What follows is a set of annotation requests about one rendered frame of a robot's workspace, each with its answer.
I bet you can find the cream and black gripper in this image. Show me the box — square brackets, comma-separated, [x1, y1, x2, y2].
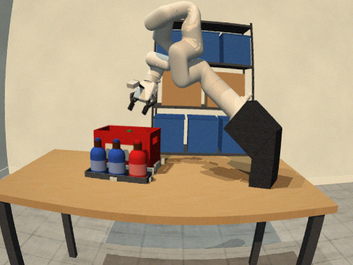
[128, 79, 158, 115]

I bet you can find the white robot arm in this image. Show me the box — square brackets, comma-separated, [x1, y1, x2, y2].
[144, 1, 253, 121]

